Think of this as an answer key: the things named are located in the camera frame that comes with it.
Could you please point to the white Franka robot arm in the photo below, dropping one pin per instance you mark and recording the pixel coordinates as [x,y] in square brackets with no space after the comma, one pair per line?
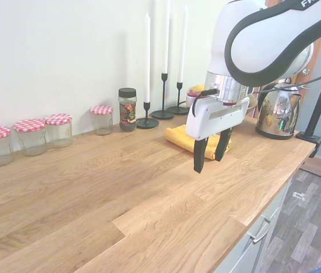
[220,42]

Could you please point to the white taper candle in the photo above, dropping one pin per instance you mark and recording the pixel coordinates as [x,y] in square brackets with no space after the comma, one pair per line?
[182,45]
[165,37]
[147,57]

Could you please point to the short black candle holder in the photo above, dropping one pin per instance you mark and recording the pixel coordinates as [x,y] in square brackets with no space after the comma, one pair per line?
[147,123]

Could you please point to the black clamp camera stand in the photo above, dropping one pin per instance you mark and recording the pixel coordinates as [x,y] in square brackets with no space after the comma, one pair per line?
[309,137]

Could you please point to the medium black candle holder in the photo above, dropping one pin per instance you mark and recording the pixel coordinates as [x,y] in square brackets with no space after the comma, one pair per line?
[177,109]

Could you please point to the coffee jar black lid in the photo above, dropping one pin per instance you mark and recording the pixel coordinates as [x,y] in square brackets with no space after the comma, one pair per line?
[127,113]

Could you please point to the white kitchen cabinet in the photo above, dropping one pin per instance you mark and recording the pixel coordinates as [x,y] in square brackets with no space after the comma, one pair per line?
[251,256]

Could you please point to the shiny steel kettle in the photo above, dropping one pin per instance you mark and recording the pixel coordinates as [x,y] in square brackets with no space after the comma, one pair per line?
[276,113]

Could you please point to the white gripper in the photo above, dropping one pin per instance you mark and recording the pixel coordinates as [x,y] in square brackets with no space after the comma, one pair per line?
[205,119]

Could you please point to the yellow lemon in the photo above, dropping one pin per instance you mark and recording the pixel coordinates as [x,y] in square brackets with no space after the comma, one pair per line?
[197,87]

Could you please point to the yellow terry cloth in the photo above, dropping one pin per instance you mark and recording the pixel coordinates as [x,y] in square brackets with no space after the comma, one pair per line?
[177,135]

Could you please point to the tall black candle holder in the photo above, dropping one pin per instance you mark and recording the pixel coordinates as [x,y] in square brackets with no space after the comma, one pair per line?
[162,114]

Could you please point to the brown wooden door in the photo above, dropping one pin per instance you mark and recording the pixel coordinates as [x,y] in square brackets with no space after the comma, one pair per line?
[317,57]

